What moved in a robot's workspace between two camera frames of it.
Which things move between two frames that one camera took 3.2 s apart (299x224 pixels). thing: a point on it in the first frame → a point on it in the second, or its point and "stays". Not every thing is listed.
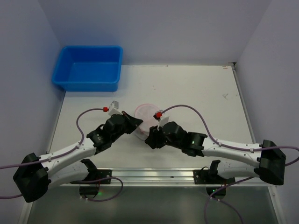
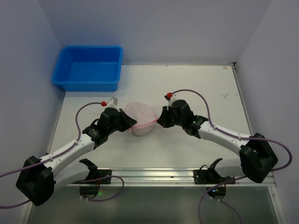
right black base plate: x=211 y=176 stays
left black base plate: x=95 y=174 stays
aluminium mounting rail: x=151 y=178 stays
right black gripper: x=154 y=136 → x=168 y=117
